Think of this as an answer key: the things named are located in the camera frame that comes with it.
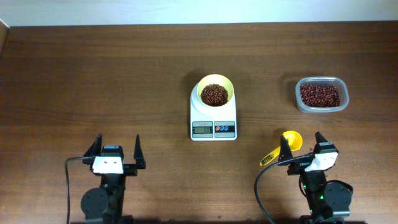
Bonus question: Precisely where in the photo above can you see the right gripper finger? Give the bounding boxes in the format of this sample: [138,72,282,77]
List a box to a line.
[278,135,293,166]
[315,131,327,146]

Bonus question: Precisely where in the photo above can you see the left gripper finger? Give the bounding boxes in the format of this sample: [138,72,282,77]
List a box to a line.
[134,135,146,169]
[83,133,102,157]

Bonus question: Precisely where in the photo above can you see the yellow measuring scoop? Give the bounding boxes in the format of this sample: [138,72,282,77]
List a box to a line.
[259,131,303,166]

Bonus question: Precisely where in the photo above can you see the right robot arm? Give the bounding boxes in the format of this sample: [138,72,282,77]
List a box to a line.
[278,132,354,224]

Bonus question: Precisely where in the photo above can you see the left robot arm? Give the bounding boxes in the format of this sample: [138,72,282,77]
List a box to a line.
[81,134,146,224]

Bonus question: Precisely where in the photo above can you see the white digital kitchen scale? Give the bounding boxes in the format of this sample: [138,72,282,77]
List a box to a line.
[190,83,238,141]

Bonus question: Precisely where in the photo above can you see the red beans in bowl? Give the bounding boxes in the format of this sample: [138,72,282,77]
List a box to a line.
[200,84,228,107]

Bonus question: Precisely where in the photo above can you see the pale yellow plastic bowl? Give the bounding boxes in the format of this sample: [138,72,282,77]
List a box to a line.
[193,74,234,108]

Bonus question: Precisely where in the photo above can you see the red beans in container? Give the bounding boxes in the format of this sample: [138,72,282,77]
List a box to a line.
[300,84,340,108]

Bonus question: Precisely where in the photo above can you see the clear plastic food container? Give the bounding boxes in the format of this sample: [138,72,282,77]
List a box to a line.
[295,77,349,113]

